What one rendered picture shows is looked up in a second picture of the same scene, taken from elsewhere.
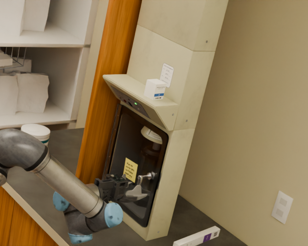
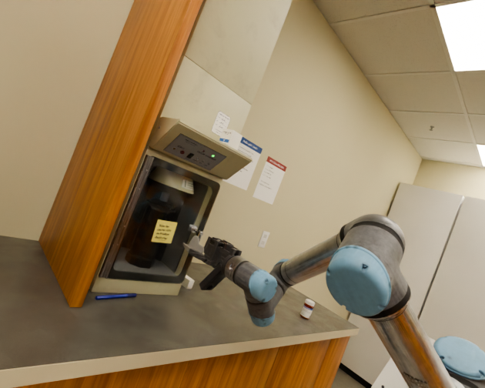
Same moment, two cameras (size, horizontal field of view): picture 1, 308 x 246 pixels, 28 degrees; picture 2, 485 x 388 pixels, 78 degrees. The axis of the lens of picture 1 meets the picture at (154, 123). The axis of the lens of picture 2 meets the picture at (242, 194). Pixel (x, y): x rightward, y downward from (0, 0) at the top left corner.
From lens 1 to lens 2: 2.39 m
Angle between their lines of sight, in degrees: 90
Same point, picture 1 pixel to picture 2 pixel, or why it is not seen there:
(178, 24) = (240, 75)
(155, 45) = (210, 89)
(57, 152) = not seen: outside the picture
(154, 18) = (212, 57)
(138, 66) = (182, 108)
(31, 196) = (70, 348)
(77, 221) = (275, 299)
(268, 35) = not seen: hidden behind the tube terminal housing
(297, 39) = not seen: hidden behind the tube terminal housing
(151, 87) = (236, 138)
